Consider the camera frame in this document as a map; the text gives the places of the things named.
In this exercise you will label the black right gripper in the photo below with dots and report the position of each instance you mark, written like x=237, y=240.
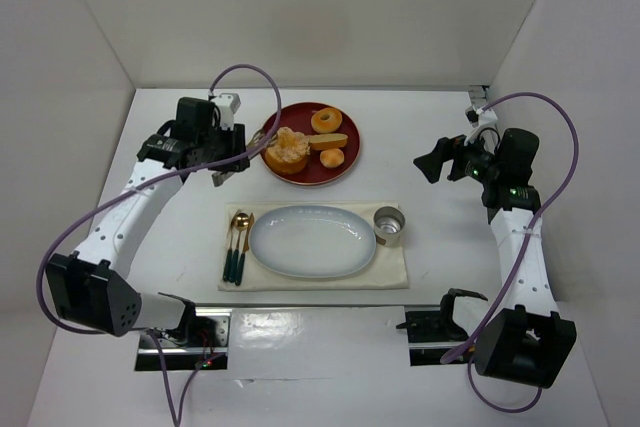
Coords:
x=451, y=160

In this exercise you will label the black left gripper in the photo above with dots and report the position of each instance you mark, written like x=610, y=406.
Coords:
x=236, y=145

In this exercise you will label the stainless steel tongs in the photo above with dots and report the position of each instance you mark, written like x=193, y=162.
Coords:
x=220, y=175

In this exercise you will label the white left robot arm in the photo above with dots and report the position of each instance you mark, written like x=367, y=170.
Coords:
x=89, y=287

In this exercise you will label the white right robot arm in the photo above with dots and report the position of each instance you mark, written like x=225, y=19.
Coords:
x=521, y=337

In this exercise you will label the sliced bread loaf piece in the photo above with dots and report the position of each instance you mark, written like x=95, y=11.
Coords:
x=322, y=142

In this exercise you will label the orange round cake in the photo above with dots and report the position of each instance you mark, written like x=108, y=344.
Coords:
x=284, y=167

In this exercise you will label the sugared twisted donut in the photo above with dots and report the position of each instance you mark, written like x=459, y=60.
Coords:
x=289, y=146

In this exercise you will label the steel cup with cork base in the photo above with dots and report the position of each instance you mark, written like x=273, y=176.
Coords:
x=389, y=223

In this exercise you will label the dark red round tray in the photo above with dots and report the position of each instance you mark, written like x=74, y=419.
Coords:
x=298, y=118

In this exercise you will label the small round bun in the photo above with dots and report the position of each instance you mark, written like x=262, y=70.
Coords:
x=332, y=158

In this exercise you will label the cream cloth placemat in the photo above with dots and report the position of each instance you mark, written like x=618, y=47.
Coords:
x=387, y=269

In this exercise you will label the pale blue oval plate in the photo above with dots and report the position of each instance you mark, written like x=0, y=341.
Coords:
x=312, y=242

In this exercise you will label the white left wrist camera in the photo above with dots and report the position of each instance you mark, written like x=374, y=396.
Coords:
x=227, y=105

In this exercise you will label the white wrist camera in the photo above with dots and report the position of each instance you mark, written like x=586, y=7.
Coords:
x=478, y=117
x=227, y=105

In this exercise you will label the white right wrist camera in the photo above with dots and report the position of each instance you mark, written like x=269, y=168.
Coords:
x=478, y=117

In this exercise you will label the gold spoon green handle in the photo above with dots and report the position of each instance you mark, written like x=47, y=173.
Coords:
x=241, y=225

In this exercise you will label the plain ring donut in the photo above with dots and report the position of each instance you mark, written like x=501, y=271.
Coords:
x=327, y=120

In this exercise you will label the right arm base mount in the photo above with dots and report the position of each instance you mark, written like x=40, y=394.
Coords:
x=429, y=336

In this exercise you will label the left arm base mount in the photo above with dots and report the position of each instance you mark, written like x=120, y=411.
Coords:
x=205, y=347

